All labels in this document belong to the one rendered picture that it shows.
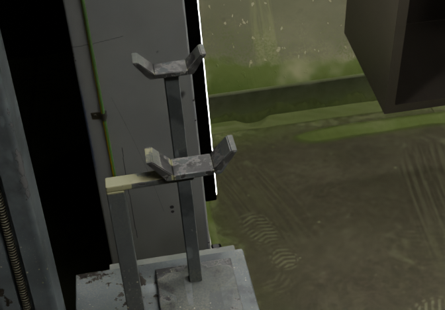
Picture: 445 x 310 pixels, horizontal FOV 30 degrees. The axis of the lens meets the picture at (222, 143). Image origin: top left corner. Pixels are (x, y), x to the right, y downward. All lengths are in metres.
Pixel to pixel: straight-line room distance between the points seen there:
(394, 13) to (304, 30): 1.00
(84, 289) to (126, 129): 0.35
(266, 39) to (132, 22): 1.61
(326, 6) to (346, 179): 0.66
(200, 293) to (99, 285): 0.14
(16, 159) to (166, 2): 0.54
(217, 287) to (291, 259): 1.22
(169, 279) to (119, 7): 0.43
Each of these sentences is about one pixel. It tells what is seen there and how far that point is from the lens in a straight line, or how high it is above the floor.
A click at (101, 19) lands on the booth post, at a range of 1.28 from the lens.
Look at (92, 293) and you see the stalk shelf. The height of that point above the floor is 0.79.
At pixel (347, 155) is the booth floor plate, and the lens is 2.69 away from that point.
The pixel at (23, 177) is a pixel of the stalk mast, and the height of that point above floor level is 1.07.
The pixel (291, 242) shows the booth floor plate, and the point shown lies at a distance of 2.33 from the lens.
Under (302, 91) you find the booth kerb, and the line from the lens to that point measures 2.87.
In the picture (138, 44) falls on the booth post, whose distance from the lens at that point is 1.30.
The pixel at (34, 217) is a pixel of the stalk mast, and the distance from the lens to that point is 0.84.
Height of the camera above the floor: 1.50
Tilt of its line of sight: 31 degrees down
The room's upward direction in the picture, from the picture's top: 5 degrees counter-clockwise
